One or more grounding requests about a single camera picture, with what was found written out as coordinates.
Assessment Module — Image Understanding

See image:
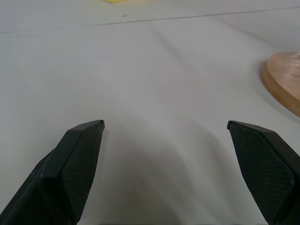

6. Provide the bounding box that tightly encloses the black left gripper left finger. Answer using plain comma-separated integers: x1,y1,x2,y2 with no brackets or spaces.
0,120,105,225

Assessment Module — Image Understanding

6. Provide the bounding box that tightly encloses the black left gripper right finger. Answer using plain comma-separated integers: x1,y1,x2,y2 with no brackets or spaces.
226,120,300,225

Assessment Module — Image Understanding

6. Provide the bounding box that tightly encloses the round wooden board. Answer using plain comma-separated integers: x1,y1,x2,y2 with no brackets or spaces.
260,52,300,118

